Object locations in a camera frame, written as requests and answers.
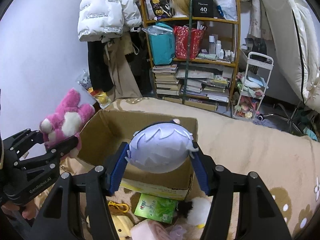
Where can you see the pink plush toy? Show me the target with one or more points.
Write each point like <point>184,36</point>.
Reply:
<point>68,120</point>

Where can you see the yellow dog plush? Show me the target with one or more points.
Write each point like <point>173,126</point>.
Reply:
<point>122,222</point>

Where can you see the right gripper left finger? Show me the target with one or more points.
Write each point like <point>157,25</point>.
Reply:
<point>75,198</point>

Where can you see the cardboard box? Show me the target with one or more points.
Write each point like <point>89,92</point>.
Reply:
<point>102,136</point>

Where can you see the white puffer jacket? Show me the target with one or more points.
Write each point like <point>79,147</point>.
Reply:
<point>102,20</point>

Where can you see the teal bag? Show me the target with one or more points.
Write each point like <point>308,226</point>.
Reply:
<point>162,43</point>

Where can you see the book stack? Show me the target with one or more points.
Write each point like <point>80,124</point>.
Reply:
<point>166,80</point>

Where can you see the white trolley cart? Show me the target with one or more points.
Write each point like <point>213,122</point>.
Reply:
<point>252,85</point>

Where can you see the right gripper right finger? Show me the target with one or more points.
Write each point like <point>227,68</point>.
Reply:
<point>259,216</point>

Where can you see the green pole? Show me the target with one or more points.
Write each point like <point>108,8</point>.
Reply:
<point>188,52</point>

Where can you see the beige trench coat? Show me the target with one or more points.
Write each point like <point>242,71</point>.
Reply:
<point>124,83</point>

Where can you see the green tissue pack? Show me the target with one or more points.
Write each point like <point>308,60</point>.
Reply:
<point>156,208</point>

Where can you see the cream recliner chair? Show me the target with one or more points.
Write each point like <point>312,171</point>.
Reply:
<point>297,48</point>

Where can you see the black box with 40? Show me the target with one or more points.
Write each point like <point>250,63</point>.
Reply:
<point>203,8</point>

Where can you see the lavender hair plush doll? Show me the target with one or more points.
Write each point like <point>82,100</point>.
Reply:
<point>161,147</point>

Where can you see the printed character bag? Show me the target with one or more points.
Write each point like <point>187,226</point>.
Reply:
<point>158,9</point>

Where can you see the magazine pile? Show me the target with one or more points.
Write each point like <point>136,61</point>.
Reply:
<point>207,81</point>

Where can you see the red gift bag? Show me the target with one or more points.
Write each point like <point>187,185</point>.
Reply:
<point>181,40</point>

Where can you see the black white plush ball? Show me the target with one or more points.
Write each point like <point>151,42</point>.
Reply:
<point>195,212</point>

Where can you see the beige patterned blanket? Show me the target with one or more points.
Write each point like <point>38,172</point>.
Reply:
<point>287,164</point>

